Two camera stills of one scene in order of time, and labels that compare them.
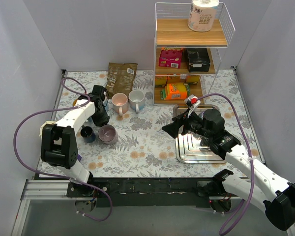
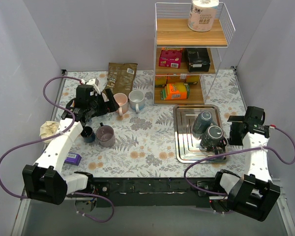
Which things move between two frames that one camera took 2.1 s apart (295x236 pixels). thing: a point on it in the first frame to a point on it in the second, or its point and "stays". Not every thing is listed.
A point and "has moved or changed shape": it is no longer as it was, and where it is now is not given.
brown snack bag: (120, 78) stays
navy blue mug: (87, 134) stays
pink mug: (120, 103) stays
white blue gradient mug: (136, 100) stays
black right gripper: (183, 124) to (235, 132)
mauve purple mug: (107, 134) has moved or changed shape
